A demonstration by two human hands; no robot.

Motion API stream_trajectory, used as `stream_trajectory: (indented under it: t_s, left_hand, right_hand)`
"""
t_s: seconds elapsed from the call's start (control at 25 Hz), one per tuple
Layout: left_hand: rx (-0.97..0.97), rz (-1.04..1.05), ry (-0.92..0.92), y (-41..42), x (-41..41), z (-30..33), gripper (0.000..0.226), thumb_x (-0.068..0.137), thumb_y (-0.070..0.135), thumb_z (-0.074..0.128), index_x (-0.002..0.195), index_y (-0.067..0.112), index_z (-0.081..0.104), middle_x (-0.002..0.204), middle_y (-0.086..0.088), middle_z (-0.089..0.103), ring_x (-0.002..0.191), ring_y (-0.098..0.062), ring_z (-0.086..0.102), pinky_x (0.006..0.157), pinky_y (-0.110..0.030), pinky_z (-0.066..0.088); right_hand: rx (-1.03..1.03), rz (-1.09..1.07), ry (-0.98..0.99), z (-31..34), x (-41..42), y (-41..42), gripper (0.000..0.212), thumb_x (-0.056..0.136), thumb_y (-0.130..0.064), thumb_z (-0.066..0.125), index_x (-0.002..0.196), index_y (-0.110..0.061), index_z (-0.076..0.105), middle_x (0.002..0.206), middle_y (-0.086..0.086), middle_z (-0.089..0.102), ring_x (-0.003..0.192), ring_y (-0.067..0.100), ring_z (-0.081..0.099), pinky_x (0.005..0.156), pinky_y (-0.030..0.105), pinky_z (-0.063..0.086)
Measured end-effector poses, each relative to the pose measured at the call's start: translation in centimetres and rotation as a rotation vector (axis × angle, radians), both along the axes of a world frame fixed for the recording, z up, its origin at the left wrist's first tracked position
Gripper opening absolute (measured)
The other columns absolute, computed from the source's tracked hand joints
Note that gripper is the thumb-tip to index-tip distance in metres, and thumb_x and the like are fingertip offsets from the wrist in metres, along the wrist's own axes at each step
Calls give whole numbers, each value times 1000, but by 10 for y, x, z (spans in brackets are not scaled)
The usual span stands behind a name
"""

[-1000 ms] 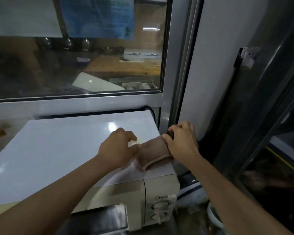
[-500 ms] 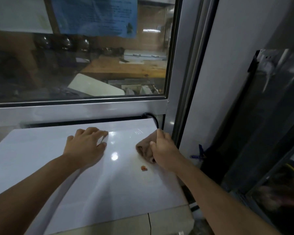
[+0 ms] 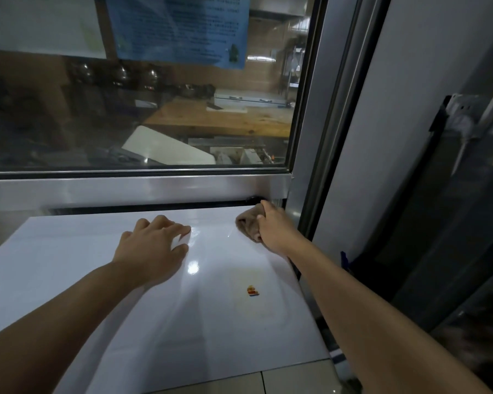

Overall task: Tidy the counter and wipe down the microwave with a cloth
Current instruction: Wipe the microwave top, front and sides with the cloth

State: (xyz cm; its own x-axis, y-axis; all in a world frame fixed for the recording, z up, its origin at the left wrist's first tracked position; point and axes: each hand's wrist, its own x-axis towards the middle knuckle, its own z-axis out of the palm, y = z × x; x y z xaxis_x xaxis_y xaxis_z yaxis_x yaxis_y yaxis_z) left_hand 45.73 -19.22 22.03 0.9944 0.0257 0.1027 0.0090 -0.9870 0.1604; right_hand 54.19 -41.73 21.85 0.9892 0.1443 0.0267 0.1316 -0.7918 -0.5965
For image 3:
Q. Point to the person's left thumb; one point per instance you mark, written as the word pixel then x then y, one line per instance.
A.
pixel 178 254

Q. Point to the person's left middle finger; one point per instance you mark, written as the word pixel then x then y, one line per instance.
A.
pixel 162 222

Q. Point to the brown cleaning cloth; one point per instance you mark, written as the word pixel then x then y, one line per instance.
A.
pixel 248 225

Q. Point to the person's right hand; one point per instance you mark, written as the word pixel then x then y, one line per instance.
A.
pixel 279 233

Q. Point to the silver metal window frame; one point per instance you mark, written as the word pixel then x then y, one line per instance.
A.
pixel 148 188

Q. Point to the small colourful sticker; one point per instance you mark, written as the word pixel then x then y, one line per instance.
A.
pixel 253 290

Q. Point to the white paper sheet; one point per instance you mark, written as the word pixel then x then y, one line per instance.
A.
pixel 41 24

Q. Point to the person's right thumb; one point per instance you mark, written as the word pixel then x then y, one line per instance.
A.
pixel 262 227

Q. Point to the black leaning panel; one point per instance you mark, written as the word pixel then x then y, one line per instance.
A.
pixel 448 209

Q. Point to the blue printed poster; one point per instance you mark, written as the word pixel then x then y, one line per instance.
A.
pixel 176 28

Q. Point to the person's right forearm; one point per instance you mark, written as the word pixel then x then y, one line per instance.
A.
pixel 365 324

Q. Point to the person's left forearm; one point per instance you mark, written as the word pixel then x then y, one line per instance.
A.
pixel 53 332

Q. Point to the person's left little finger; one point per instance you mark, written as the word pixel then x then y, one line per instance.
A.
pixel 126 237

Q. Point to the person's left hand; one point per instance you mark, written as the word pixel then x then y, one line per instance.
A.
pixel 148 254

